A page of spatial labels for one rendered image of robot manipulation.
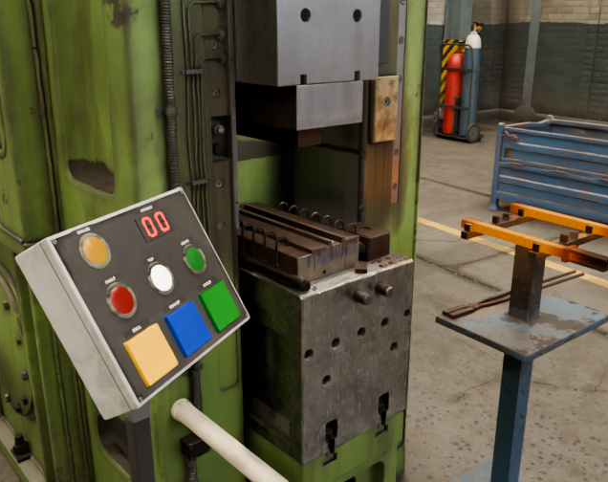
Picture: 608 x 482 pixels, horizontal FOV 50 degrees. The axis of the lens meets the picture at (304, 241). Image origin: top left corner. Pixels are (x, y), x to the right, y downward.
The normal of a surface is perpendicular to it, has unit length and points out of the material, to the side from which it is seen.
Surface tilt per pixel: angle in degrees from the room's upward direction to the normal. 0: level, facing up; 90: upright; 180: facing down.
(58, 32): 90
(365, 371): 90
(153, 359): 60
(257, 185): 90
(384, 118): 90
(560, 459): 0
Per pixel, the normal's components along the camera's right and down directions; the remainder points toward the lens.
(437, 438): 0.00, -0.95
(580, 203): -0.77, 0.20
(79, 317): -0.41, 0.29
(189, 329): 0.79, -0.36
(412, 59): 0.65, 0.24
